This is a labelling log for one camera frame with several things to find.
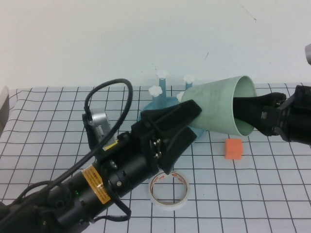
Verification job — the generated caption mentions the blue cup stand white caps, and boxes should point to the blue cup stand white caps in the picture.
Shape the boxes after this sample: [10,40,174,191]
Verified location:
[138,69,207,144]

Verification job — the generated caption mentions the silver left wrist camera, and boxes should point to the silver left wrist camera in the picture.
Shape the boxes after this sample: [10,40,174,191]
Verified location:
[82,108,117,149]

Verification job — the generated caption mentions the grey white table edge fixture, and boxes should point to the grey white table edge fixture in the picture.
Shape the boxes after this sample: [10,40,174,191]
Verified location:
[0,86,10,133]

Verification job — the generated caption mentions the orange foam cube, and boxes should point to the orange foam cube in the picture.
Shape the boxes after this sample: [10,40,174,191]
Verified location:
[225,138,243,160]

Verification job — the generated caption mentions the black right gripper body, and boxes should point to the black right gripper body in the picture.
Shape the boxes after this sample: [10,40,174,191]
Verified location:
[273,84,311,146]

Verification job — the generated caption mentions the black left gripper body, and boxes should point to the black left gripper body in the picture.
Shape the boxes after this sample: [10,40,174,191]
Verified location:
[97,121,171,175]

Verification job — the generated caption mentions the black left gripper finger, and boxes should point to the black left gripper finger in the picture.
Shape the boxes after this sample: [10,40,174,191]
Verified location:
[157,128,198,175]
[140,99,203,141]

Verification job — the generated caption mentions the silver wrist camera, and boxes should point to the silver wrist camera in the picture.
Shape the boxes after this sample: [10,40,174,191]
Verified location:
[82,108,117,149]
[304,44,311,65]

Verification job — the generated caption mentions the light green plastic cup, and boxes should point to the light green plastic cup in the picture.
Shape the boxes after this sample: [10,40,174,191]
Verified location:
[181,75,256,136]

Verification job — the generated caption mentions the white black-grid tablecloth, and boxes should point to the white black-grid tablecloth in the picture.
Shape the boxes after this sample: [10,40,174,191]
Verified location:
[0,83,311,233]

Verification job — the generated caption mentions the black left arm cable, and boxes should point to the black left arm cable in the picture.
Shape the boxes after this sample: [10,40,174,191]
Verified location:
[0,78,134,223]

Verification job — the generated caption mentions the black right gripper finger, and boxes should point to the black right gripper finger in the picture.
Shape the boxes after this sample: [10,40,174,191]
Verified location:
[252,122,280,139]
[232,93,287,129]

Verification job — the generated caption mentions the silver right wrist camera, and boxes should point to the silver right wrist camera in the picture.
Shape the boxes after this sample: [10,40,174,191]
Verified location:
[304,44,311,65]

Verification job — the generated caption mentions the white tape roll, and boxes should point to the white tape roll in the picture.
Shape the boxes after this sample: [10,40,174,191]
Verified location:
[148,169,191,211]

